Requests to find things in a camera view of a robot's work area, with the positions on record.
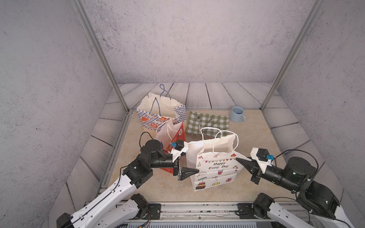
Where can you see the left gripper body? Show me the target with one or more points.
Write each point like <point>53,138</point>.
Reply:
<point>166,164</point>

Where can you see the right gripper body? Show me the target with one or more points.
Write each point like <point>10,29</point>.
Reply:
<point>274,175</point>

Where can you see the white Happy Every Day bag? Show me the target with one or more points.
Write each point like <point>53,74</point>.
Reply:
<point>215,159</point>

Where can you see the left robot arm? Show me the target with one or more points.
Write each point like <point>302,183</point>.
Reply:
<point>118,202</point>

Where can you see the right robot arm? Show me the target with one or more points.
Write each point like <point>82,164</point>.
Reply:
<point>317,199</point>

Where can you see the red paper gift bag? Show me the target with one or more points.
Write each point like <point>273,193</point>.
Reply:
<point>168,133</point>

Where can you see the blue checkered paper bag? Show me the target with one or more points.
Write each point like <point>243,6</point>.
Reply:
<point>155,110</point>

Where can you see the light blue mug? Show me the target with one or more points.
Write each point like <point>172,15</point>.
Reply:
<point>237,114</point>

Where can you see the green checkered cloth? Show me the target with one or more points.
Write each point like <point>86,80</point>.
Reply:
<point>194,127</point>

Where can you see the metal fork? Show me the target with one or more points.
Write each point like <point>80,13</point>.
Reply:
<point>212,122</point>

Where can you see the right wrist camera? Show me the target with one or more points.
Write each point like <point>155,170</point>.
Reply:
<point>262,157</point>

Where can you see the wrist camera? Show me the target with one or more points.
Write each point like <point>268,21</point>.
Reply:
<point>262,157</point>
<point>179,147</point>

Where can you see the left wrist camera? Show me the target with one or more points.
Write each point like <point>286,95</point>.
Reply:
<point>179,147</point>

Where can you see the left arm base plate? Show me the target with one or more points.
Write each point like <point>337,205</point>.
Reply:
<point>153,211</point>

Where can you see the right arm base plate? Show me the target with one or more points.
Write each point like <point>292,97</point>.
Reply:
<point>245,211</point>

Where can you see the right frame post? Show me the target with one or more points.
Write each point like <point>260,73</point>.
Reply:
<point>304,31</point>

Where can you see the frame post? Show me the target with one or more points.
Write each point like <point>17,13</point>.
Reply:
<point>304,31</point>
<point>98,50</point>

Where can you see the left frame post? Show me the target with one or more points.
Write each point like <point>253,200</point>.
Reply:
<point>98,50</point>

